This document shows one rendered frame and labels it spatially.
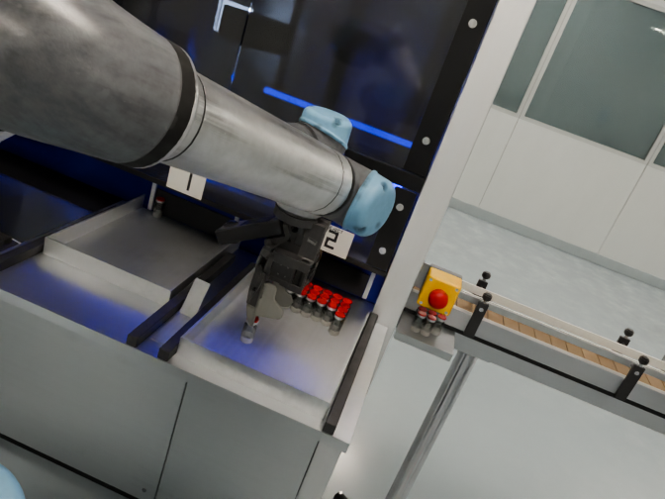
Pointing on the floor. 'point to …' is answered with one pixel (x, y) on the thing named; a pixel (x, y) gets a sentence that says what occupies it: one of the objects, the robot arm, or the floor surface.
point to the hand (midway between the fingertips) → (251, 314)
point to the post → (436, 193)
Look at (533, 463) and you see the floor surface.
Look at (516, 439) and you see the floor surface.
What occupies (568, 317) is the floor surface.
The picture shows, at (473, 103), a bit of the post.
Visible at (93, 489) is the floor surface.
